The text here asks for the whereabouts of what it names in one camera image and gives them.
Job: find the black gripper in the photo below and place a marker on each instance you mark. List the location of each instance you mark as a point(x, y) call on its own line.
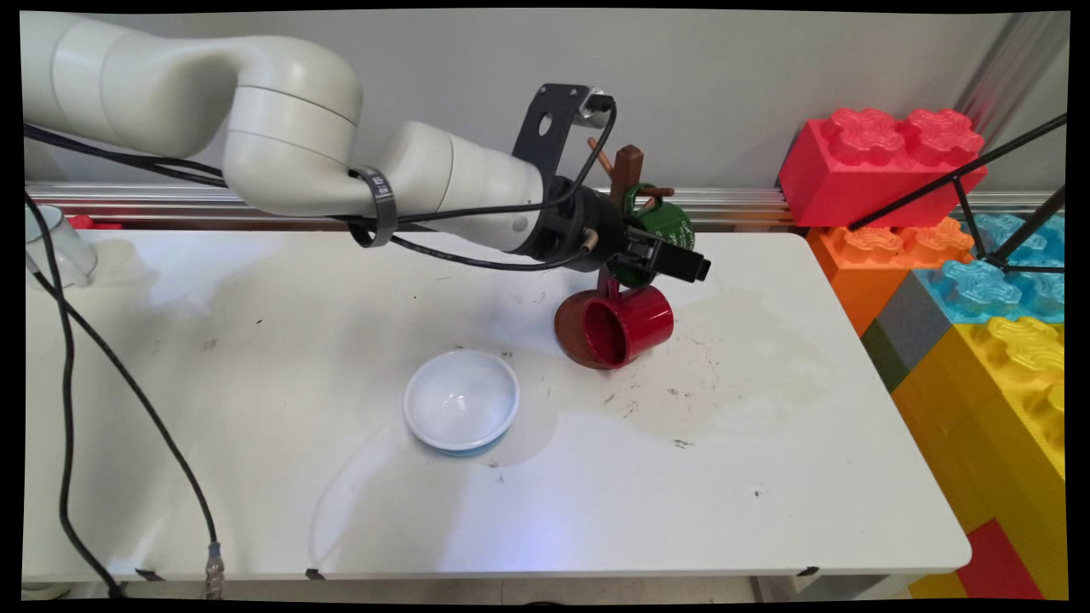
point(579, 226)

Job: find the green enamel mug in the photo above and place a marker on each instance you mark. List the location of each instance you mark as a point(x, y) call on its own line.
point(668, 221)

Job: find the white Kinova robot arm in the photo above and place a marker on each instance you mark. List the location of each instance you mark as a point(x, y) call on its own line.
point(289, 119)

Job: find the red mug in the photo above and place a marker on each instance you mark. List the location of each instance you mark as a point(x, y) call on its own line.
point(634, 323)

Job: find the brown wooden mug tree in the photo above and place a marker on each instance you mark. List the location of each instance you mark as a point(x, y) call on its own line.
point(630, 170)

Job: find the orange giant toy brick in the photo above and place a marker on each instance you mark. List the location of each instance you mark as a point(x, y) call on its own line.
point(860, 272)

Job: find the red giant toy brick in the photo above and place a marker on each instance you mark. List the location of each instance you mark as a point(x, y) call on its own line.
point(860, 174)

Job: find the dark green giant toy brick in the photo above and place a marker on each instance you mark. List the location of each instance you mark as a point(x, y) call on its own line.
point(886, 358)

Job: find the white bowl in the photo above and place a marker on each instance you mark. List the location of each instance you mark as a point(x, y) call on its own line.
point(461, 400)

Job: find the grey giant toy brick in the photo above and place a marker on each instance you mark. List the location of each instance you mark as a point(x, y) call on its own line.
point(911, 323)

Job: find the black tripod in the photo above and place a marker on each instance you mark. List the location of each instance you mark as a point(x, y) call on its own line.
point(962, 179)

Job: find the blue giant toy brick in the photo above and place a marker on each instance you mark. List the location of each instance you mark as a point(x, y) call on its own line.
point(979, 289)

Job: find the yellow giant toy brick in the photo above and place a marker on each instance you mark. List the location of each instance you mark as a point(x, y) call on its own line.
point(996, 400)

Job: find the slanted aluminium profile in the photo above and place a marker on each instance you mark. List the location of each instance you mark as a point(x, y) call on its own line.
point(1009, 68)

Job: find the small red flat brick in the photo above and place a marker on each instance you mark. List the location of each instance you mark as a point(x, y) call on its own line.
point(996, 566)

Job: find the small red object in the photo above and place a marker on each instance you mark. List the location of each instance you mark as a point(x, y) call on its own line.
point(95, 223)

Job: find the translucent white jug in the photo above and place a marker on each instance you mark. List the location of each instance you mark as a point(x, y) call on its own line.
point(68, 251)

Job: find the horizontal aluminium rail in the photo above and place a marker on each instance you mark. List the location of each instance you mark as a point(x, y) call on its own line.
point(749, 204)

